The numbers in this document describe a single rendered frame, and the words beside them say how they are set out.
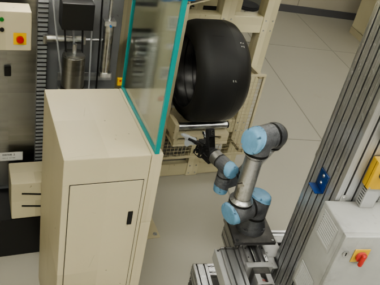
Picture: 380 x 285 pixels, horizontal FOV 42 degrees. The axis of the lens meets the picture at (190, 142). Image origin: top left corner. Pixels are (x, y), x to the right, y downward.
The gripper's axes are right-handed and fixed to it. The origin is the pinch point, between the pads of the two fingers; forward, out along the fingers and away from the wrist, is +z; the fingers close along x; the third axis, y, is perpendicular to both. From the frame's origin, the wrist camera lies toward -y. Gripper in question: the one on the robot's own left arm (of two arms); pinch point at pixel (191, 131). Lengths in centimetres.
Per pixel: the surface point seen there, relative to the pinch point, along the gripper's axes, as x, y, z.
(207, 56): 12.5, -33.9, 19.4
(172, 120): 10.6, 10.2, 27.8
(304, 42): 437, 47, 264
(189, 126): 20.6, 12.6, 23.5
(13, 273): -65, 116, 38
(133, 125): -48, -14, -12
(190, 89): 40, 4, 52
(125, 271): -46, 54, -33
